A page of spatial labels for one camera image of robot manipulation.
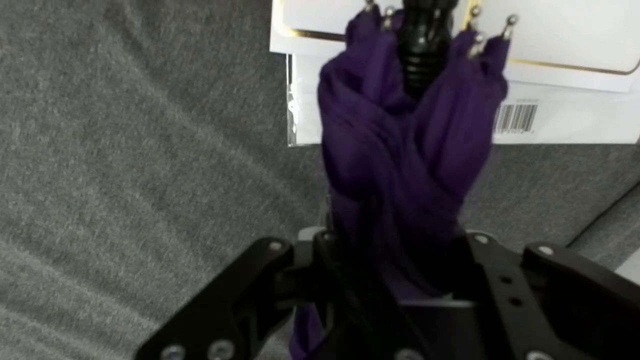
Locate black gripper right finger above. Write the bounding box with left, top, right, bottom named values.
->
left=462, top=230, right=640, bottom=360

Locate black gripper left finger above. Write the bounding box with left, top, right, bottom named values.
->
left=133, top=230, right=365, bottom=360

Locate purple umbrella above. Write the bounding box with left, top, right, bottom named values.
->
left=288, top=0, right=519, bottom=360

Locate grey tablecloth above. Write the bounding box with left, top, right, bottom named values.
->
left=0, top=0, right=640, bottom=360

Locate white sticker label sheet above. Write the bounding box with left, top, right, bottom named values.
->
left=268, top=0, right=640, bottom=149

